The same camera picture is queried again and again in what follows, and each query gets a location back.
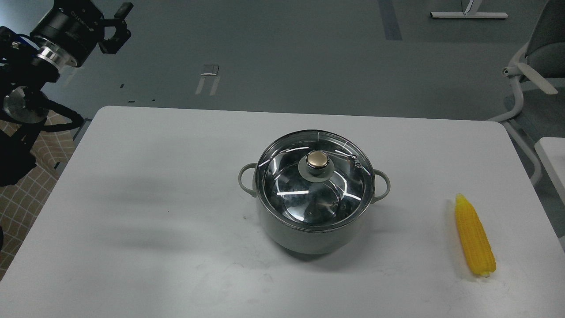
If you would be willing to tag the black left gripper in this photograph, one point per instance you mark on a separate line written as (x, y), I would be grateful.
(76, 26)

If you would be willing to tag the glass pot lid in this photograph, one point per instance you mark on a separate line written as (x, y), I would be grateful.
(315, 180)

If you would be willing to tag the yellow corn cob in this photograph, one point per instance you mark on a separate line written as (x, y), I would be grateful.
(474, 241)

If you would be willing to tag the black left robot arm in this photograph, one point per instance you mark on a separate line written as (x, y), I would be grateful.
(25, 68)

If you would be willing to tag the grey steel cooking pot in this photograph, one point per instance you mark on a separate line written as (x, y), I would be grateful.
(302, 241)

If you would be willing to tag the checkered beige cloth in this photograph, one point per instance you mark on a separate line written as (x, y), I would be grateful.
(21, 204)

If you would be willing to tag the white desk foot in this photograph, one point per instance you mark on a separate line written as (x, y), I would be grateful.
(470, 11)

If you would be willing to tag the grey office chair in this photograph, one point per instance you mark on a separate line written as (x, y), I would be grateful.
(540, 59)

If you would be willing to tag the white side table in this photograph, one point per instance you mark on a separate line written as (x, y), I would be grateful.
(551, 151)

